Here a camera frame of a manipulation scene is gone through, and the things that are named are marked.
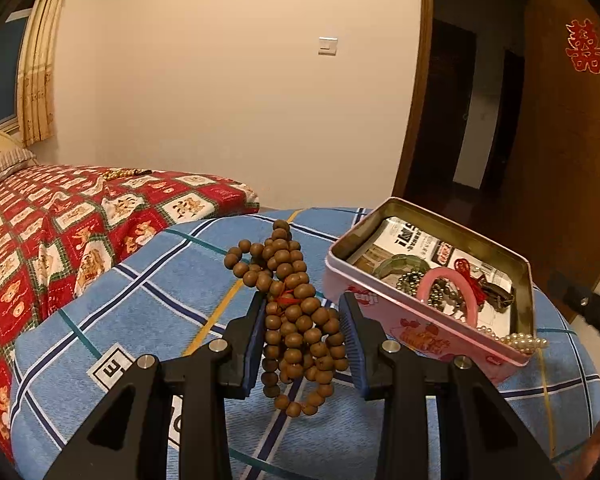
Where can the striped pillow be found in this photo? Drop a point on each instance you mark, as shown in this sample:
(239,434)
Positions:
(2,165)

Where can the printed paper liner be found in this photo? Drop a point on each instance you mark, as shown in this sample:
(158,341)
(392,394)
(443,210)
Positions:
(410,240)

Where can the red bear print bedsheet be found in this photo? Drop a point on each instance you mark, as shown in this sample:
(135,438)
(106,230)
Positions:
(30,240)

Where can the pink bangle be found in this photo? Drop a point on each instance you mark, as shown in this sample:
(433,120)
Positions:
(467,292)

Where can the blue plaid cloth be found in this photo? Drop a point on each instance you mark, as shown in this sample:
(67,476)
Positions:
(130,310)

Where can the window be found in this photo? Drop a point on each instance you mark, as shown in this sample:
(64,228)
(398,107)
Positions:
(5,75)

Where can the white light switch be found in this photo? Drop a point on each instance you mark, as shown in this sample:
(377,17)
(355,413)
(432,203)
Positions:
(328,45)

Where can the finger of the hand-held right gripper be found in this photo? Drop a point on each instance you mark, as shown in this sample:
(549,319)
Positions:
(592,307)

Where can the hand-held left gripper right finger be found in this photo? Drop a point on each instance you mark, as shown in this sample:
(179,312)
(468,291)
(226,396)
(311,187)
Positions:
(352,350)

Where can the yellow patterned curtain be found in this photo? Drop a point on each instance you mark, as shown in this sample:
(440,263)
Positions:
(42,70)

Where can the brown wooden door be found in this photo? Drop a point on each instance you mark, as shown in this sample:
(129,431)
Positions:
(555,160)

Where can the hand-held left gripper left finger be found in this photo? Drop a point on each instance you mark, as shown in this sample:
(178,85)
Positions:
(256,355)

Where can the red paper door decoration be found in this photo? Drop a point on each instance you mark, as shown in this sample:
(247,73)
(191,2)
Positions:
(586,47)

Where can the pink metal tin box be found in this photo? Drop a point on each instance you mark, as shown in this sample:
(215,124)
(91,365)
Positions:
(420,340)

